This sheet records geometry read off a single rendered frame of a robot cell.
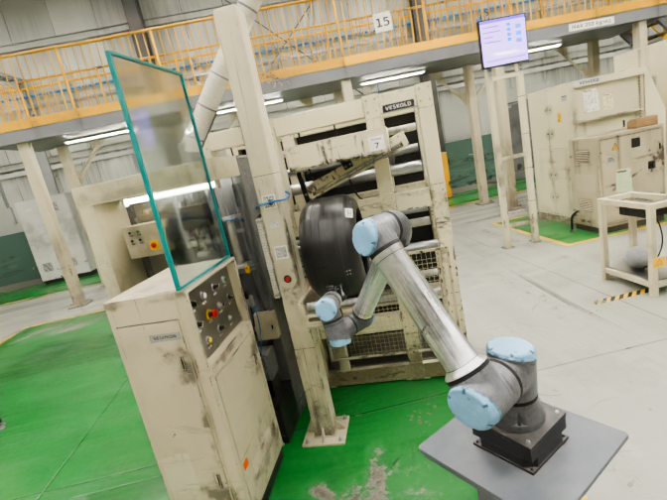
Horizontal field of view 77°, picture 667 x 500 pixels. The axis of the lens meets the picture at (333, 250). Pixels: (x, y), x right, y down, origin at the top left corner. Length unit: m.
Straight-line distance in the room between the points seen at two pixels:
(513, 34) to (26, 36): 10.83
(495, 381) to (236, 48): 1.92
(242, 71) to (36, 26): 10.98
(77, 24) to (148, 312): 11.19
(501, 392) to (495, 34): 5.11
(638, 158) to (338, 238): 5.10
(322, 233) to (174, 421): 1.11
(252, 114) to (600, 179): 4.90
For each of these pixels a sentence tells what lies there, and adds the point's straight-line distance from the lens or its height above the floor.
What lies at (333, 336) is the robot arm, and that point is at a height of 0.96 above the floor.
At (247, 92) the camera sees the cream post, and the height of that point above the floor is 2.08.
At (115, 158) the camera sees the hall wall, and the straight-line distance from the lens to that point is 12.16.
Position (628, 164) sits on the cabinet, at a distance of 6.55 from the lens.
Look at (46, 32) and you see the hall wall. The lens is 13.04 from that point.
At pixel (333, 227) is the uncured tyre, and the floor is 1.34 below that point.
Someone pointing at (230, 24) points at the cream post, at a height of 2.41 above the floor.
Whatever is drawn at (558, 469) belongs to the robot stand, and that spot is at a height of 0.60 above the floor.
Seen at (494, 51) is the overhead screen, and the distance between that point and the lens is 5.98.
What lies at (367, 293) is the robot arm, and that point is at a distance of 1.72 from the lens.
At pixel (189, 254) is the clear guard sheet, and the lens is 1.98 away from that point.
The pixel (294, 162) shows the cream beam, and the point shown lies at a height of 1.69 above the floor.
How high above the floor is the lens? 1.68
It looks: 12 degrees down
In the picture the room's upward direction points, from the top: 12 degrees counter-clockwise
